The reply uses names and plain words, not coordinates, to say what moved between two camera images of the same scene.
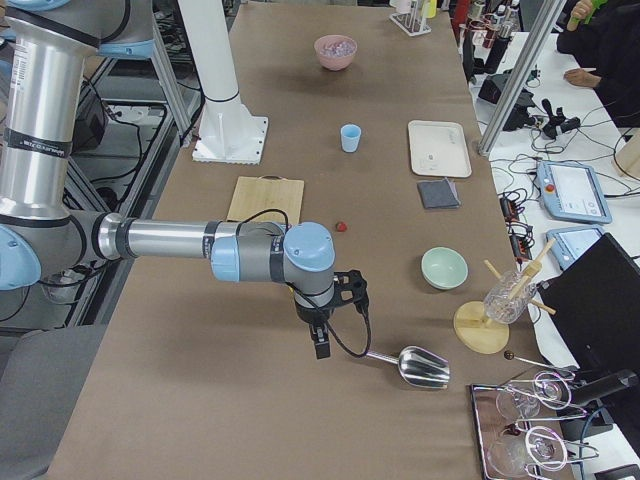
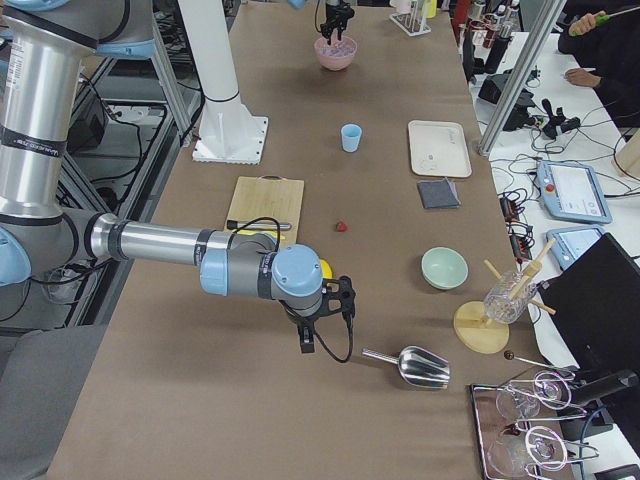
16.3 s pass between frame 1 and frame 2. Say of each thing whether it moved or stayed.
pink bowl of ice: stayed
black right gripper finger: moved
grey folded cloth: stayed
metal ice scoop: stayed
